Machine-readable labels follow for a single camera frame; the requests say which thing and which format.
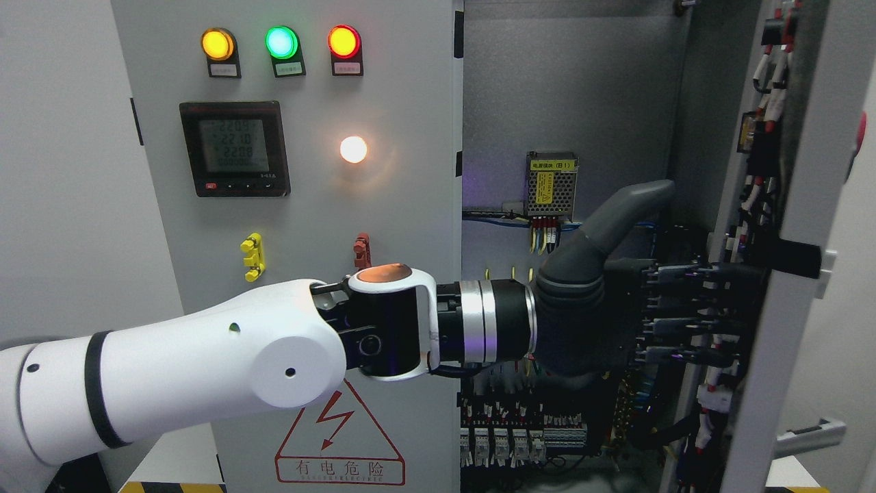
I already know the grey cabinet door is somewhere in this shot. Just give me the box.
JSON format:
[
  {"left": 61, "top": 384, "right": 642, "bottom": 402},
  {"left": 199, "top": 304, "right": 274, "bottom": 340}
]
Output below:
[
  {"left": 669, "top": 1, "right": 874, "bottom": 492},
  {"left": 112, "top": 1, "right": 462, "bottom": 492}
]

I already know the red test terminal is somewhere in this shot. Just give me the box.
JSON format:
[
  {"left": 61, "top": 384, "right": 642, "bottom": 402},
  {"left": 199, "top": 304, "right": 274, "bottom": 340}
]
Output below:
[{"left": 352, "top": 233, "right": 372, "bottom": 271}]

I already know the black digital power meter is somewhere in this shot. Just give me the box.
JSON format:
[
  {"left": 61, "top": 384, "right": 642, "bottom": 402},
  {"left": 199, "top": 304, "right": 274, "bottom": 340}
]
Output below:
[{"left": 179, "top": 100, "right": 291, "bottom": 199}]

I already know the metal mesh power supply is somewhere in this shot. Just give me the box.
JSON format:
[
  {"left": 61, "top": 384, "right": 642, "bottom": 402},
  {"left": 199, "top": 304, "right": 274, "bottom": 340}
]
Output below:
[{"left": 525, "top": 151, "right": 579, "bottom": 216}]

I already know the silver door handle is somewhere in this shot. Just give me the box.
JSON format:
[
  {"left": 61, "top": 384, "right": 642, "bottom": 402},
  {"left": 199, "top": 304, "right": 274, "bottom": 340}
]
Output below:
[{"left": 773, "top": 418, "right": 847, "bottom": 459}]

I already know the white glowing indicator lamp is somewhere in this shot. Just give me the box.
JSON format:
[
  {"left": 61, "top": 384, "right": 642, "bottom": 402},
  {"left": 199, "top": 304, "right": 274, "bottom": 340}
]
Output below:
[{"left": 339, "top": 135, "right": 369, "bottom": 164}]

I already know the yellow test terminal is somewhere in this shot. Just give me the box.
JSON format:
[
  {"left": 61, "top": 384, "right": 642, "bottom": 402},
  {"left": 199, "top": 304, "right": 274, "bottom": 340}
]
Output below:
[{"left": 239, "top": 233, "right": 266, "bottom": 283}]

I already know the yellow indicator lamp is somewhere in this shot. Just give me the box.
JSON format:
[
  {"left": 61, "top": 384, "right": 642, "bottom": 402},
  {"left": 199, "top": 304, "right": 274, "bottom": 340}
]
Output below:
[{"left": 201, "top": 27, "right": 242, "bottom": 79}]

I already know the green indicator lamp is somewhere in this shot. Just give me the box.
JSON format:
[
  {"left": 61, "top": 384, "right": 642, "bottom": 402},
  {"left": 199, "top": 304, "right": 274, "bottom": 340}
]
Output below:
[{"left": 265, "top": 25, "right": 307, "bottom": 78}]

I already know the red indicator lamp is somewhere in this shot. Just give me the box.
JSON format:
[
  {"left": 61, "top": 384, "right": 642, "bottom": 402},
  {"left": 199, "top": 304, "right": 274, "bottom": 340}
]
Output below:
[{"left": 326, "top": 25, "right": 363, "bottom": 76}]

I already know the red electric hazard warning sign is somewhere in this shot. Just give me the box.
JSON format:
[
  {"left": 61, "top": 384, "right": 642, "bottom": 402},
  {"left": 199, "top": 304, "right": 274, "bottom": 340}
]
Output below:
[{"left": 274, "top": 379, "right": 407, "bottom": 487}]

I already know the dark grey robot hand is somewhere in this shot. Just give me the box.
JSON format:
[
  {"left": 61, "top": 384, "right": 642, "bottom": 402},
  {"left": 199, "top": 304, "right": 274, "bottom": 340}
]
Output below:
[{"left": 532, "top": 180, "right": 766, "bottom": 377}]

